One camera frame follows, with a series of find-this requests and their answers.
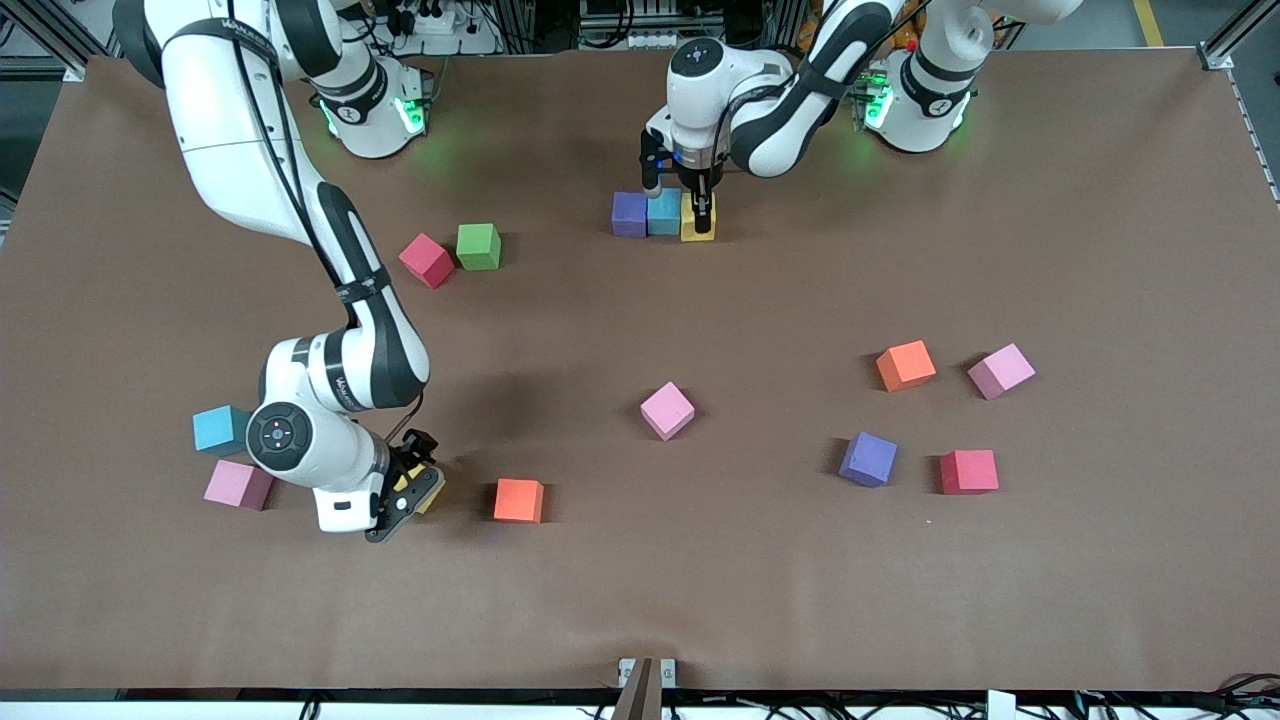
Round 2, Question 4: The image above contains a metal clamp bracket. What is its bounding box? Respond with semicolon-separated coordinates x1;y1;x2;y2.
617;657;678;720

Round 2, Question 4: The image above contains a white power strip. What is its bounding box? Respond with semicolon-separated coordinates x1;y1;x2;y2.
385;5;501;56

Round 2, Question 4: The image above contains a red foam cube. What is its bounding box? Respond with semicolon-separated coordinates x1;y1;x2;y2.
398;233;457;291
938;449;1000;496

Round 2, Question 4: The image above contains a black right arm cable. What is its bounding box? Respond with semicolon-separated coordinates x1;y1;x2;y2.
225;20;421;441

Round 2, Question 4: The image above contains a green foam cube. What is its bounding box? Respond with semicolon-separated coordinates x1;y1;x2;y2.
455;223;502;272

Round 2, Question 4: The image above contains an orange mesh bag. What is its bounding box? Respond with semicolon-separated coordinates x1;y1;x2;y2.
797;0;921;53

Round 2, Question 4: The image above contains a brown table cover sheet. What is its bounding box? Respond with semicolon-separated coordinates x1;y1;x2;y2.
0;50;1280;693

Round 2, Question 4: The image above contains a pink foam cube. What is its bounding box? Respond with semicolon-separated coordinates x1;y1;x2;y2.
967;343;1037;401
203;459;276;513
640;381;696;442

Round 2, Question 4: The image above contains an orange foam cube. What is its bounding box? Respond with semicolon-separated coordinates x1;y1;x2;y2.
493;478;546;524
876;340;938;391

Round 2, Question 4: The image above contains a yellow foam cube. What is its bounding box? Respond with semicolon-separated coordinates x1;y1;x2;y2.
681;192;718;243
390;465;447;515

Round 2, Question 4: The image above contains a blue foam cube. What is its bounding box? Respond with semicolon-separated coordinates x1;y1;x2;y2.
192;404;253;457
646;187;683;237

